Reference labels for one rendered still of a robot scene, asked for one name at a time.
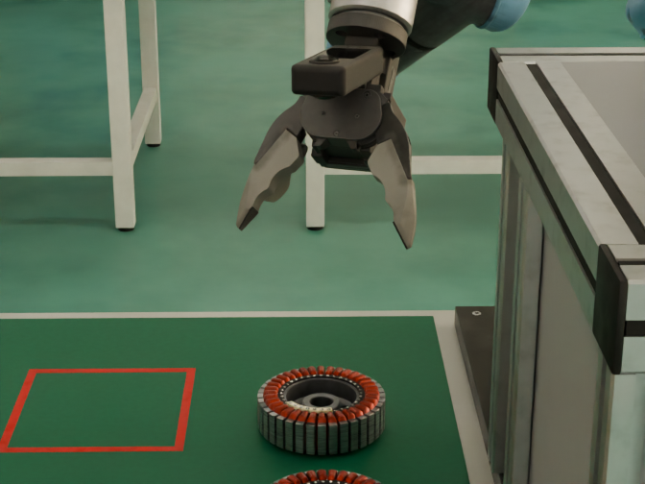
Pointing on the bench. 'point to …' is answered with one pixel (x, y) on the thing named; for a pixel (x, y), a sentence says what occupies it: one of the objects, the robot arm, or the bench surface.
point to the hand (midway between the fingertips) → (319, 238)
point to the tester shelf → (584, 175)
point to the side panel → (563, 379)
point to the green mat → (216, 399)
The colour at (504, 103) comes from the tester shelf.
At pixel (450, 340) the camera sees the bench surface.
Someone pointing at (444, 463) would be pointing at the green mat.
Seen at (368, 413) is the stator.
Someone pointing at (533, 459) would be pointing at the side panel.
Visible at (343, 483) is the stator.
